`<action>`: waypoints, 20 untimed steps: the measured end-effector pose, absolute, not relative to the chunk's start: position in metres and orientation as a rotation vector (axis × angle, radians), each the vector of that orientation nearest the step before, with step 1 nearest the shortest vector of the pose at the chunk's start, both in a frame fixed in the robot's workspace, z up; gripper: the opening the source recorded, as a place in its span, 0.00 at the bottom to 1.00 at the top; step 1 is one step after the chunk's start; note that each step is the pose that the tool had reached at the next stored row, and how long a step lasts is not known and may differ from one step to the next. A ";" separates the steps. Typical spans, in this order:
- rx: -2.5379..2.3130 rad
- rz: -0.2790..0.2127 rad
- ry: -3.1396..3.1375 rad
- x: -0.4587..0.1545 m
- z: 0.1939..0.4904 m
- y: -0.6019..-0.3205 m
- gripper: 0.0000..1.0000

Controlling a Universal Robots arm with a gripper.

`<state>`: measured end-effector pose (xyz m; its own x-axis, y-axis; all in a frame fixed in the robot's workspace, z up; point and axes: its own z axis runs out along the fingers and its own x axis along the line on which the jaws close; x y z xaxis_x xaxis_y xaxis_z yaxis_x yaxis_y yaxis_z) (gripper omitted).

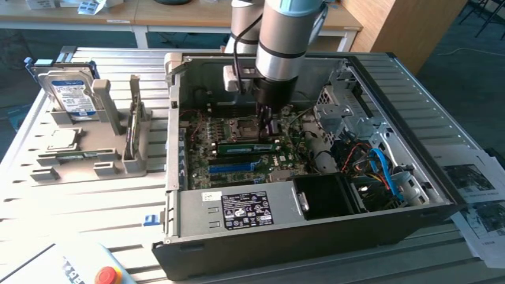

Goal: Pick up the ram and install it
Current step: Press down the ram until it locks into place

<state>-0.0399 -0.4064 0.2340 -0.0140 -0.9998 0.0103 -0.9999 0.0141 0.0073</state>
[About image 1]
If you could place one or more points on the white and blue carton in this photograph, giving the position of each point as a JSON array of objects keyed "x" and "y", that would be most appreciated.
[{"x": 90, "y": 6}]

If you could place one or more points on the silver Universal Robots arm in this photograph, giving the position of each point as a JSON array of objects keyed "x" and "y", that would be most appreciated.
[{"x": 280, "y": 35}]

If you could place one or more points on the blue expansion slot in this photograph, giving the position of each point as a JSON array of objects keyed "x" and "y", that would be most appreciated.
[{"x": 232, "y": 168}]

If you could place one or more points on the grey power supply with label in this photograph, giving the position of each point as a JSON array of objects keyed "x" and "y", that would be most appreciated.
[{"x": 240, "y": 210}]

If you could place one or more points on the metal disk bay cage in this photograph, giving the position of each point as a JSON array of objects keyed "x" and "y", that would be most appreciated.
[{"x": 378, "y": 136}]

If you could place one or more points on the printed paper sheets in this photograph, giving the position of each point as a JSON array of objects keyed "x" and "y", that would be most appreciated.
[{"x": 478, "y": 207}]

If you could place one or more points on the green RAM stick with label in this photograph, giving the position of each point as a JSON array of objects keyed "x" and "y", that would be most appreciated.
[{"x": 246, "y": 148}]

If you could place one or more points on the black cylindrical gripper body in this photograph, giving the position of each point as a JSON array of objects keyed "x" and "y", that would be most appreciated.
[{"x": 276, "y": 90}]

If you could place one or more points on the green Dell motherboard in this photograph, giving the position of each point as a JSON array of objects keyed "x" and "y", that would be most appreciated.
[{"x": 220, "y": 133}]

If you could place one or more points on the white teach pendant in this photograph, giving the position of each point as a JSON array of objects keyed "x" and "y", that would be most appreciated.
[{"x": 54, "y": 263}]

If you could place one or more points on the CPU socket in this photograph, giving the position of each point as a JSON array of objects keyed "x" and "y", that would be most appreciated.
[{"x": 241, "y": 129}]

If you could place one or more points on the hard disk with blue label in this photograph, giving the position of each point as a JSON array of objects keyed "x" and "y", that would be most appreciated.
[{"x": 72, "y": 94}]

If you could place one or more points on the graphics card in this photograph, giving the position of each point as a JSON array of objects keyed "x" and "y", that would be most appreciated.
[{"x": 133, "y": 130}]

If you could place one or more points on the wooden desk with white frame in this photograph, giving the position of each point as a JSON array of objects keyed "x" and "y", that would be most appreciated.
[{"x": 177, "y": 17}]

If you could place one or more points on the red emergency stop button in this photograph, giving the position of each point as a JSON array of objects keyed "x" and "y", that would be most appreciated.
[{"x": 108, "y": 275}]

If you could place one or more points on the open black PC case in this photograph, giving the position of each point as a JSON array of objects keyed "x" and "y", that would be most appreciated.
[{"x": 299, "y": 245}]

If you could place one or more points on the blue plastic clip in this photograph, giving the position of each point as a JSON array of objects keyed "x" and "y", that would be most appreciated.
[{"x": 152, "y": 220}]

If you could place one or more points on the grey plastic parts rack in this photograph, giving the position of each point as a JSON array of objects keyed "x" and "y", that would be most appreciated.
[{"x": 86, "y": 165}]

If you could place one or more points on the black chair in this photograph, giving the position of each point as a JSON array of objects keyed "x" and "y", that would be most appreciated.
[{"x": 486, "y": 14}]

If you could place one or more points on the black expansion slot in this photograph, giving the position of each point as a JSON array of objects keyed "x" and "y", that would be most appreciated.
[{"x": 234, "y": 161}]

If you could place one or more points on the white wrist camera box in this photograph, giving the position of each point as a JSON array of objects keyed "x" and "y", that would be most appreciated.
[{"x": 232, "y": 78}]

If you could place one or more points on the silver CPU chip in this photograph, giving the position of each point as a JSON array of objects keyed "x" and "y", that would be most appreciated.
[{"x": 62, "y": 140}]

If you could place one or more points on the wooden cabinet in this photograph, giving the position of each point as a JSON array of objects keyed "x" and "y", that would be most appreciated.
[{"x": 406, "y": 26}]

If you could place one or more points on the white cardboard box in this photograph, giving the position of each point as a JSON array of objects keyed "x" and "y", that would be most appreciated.
[{"x": 41, "y": 3}]

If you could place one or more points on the hard disk in blue bracket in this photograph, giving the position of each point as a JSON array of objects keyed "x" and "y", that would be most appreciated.
[{"x": 42, "y": 72}]

